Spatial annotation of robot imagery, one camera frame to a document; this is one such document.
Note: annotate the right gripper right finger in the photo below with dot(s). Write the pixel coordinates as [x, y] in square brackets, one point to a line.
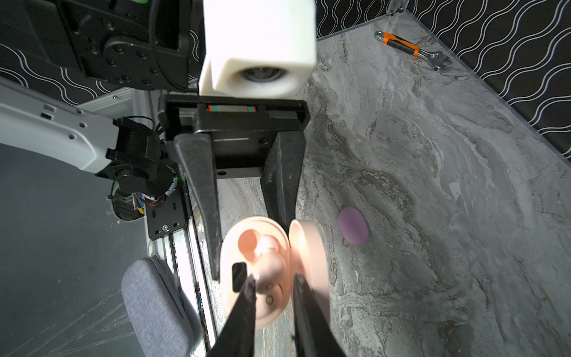
[312, 334]

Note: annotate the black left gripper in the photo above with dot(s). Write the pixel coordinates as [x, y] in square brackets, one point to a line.
[221, 138]

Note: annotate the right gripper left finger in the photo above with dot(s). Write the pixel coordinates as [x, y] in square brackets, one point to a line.
[237, 336]

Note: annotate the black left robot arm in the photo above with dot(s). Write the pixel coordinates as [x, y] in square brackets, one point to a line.
[145, 45]

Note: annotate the aluminium front rail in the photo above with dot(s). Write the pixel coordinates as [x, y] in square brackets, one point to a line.
[172, 238]

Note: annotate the orange handled adjustable wrench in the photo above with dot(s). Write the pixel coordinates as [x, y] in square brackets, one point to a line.
[436, 60]

